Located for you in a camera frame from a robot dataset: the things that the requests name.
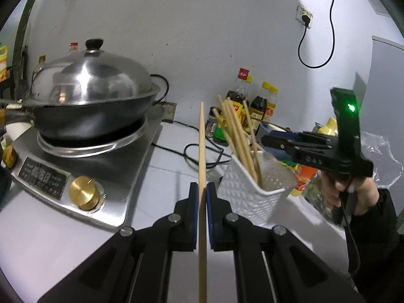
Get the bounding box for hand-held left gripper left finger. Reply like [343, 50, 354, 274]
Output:
[36, 181, 199, 303]

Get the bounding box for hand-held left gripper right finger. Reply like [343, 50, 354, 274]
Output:
[206, 181, 363, 303]

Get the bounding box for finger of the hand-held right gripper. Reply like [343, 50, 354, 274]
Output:
[260, 134, 316, 159]
[267, 129, 339, 144]

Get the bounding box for striped-end wooden chopstick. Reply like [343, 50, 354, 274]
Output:
[197, 102, 209, 303]

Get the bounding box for pile of wooden chopsticks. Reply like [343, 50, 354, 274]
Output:
[212, 94, 264, 186]

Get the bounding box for white perforated plastic basket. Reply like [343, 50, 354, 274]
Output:
[218, 150, 298, 227]

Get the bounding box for person's right forearm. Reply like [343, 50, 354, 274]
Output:
[345, 189, 404, 292]

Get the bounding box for person's right hand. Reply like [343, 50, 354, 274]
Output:
[320, 169, 379, 218]

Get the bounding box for blue bowl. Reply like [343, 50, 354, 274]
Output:
[259, 121, 291, 152]

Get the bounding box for yellow label sauce bottle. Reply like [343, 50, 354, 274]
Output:
[263, 87, 279, 122]

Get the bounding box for dark soy sauce bottle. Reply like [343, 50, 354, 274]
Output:
[249, 81, 271, 124]

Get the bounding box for clear plastic bag of vegetables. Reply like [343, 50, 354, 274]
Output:
[303, 131, 404, 216]

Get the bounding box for orange dish soap bottle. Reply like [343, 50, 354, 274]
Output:
[289, 117, 339, 198]

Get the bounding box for cooking wine bottle red cap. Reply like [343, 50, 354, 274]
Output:
[215, 68, 253, 147]

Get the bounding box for grey refrigerator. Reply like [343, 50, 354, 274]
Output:
[369, 35, 404, 216]

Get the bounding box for small spice jar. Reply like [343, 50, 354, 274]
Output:
[205, 107, 221, 138]

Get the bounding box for silver induction cooker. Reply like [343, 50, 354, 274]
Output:
[0, 114, 163, 230]

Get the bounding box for steel wok lid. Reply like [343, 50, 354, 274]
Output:
[28, 38, 154, 107]

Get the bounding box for white plastic bag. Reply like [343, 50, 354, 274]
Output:
[0, 121, 33, 152]

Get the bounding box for clear glass bottle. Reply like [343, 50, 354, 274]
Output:
[32, 55, 48, 83]

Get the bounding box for yellow detergent bottle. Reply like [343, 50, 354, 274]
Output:
[0, 46, 9, 83]

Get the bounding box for dark vertical pipe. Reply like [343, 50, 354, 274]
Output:
[13, 0, 42, 99]

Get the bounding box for black cooker power cable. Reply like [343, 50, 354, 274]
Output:
[150, 74, 233, 170]

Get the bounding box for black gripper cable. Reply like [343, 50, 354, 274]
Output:
[342, 208, 362, 279]

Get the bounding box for black hanging power cable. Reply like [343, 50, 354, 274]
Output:
[298, 0, 336, 69]

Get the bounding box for white wall socket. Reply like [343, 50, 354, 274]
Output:
[295, 5, 313, 28]

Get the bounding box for black wok wooden handle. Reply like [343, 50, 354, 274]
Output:
[0, 82, 161, 140]

